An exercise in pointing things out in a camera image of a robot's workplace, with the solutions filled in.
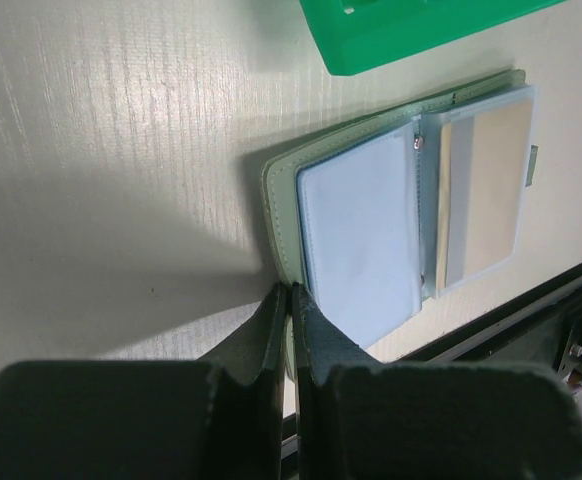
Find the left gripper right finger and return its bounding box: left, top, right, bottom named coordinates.
left=291, top=284, right=582, bottom=479

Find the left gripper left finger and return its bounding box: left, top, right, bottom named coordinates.
left=0, top=284, right=288, bottom=479

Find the sage green card holder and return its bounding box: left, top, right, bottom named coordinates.
left=261, top=69, right=537, bottom=348

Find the green plastic bin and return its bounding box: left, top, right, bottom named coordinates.
left=300, top=0, right=555, bottom=76

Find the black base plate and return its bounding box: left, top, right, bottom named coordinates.
left=282, top=264, right=582, bottom=466

